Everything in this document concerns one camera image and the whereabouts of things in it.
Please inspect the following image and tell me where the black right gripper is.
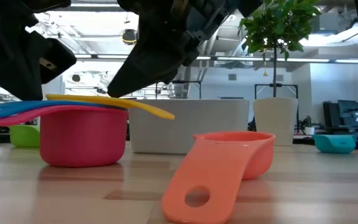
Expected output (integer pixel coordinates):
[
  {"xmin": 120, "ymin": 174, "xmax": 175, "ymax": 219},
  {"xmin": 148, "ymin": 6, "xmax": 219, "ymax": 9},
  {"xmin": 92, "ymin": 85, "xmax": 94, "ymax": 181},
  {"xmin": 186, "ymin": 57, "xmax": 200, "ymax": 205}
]
[{"xmin": 107, "ymin": 0, "xmax": 264, "ymax": 98}]

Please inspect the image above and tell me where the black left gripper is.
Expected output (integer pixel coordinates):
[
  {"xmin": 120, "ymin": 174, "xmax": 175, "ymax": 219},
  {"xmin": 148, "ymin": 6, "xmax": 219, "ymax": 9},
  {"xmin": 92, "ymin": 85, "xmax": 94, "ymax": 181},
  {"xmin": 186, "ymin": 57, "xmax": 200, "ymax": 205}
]
[{"xmin": 0, "ymin": 0, "xmax": 77, "ymax": 101}]

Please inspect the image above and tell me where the yellow measuring cup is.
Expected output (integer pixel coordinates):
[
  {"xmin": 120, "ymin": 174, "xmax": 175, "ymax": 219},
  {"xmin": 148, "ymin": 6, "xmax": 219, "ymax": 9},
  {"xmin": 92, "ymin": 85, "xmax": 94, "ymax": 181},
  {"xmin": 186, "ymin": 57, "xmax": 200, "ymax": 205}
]
[{"xmin": 45, "ymin": 94, "xmax": 176, "ymax": 121}]

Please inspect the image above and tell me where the blue measuring cup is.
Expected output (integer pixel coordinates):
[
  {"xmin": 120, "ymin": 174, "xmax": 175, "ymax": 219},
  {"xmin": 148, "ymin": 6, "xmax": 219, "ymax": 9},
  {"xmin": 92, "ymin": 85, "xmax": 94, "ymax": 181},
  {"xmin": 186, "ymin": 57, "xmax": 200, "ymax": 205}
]
[{"xmin": 0, "ymin": 100, "xmax": 117, "ymax": 121}]

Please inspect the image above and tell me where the green measuring cup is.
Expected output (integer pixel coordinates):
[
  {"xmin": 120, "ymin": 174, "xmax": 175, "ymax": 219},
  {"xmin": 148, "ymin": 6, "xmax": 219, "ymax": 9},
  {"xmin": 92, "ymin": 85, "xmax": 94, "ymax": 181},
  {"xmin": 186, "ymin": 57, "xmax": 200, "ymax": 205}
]
[{"xmin": 9, "ymin": 124, "xmax": 40, "ymax": 148}]

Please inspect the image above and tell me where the pink measuring cup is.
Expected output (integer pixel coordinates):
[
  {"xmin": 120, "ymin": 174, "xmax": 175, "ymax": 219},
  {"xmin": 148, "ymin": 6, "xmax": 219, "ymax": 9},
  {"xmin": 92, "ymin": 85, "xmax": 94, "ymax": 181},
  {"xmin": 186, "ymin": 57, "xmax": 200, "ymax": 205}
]
[{"xmin": 0, "ymin": 105, "xmax": 129, "ymax": 168}]

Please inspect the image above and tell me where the orange measuring cup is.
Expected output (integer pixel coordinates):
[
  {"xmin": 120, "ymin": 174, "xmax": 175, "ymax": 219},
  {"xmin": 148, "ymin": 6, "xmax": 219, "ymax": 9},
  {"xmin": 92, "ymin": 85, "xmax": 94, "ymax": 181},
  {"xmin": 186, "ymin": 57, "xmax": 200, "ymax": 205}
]
[{"xmin": 162, "ymin": 131, "xmax": 276, "ymax": 224}]

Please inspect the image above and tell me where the teal measuring cup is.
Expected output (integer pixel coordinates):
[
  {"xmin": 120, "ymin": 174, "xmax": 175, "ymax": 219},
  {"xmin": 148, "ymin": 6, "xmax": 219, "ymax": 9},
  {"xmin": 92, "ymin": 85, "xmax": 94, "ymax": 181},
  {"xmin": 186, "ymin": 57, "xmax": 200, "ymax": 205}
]
[{"xmin": 312, "ymin": 134, "xmax": 357, "ymax": 154}]

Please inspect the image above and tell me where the white pillar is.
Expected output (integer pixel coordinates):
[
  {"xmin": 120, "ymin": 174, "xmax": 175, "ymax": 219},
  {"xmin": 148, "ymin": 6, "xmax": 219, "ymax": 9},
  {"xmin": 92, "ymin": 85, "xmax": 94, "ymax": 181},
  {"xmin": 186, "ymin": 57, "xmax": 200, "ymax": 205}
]
[{"xmin": 41, "ymin": 74, "xmax": 67, "ymax": 101}]

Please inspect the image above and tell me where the ceiling light strip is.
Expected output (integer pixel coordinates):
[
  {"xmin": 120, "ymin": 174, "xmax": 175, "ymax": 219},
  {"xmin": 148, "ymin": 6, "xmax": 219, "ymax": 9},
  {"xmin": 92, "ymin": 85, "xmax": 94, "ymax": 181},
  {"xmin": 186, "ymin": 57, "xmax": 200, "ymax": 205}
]
[{"xmin": 73, "ymin": 54, "xmax": 358, "ymax": 65}]

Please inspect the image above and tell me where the green leafy plant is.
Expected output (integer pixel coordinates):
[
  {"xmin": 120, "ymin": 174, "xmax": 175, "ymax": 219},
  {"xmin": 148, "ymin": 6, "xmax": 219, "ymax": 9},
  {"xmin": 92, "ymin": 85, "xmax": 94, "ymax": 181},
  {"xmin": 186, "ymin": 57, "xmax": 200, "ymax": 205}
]
[{"xmin": 237, "ymin": 0, "xmax": 323, "ymax": 98}]

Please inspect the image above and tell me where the white plant pot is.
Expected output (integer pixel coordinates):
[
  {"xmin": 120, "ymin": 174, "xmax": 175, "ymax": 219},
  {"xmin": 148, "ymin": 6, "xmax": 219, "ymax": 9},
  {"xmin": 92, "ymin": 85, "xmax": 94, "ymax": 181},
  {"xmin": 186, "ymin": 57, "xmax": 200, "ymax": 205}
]
[{"xmin": 252, "ymin": 97, "xmax": 300, "ymax": 147}]

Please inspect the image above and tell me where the small cactus white pot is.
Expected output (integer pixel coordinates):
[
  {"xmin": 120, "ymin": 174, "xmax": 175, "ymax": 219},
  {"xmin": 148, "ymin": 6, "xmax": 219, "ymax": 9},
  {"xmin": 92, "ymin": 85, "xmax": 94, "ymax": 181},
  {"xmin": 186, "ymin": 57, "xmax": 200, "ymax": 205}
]
[{"xmin": 303, "ymin": 115, "xmax": 316, "ymax": 136}]

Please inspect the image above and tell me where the black desk monitor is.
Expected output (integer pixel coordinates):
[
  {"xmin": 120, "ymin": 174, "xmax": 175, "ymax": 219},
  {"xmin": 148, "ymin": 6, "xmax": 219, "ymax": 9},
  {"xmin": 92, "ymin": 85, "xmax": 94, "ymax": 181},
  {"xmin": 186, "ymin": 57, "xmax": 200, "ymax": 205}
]
[{"xmin": 323, "ymin": 99, "xmax": 358, "ymax": 133}]

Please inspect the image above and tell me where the black ceiling cable reel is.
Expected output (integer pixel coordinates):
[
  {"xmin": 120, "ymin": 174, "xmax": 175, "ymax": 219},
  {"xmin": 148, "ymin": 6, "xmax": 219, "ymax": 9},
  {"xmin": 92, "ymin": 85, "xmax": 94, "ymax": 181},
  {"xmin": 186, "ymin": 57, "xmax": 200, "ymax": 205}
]
[{"xmin": 121, "ymin": 28, "xmax": 138, "ymax": 45}]

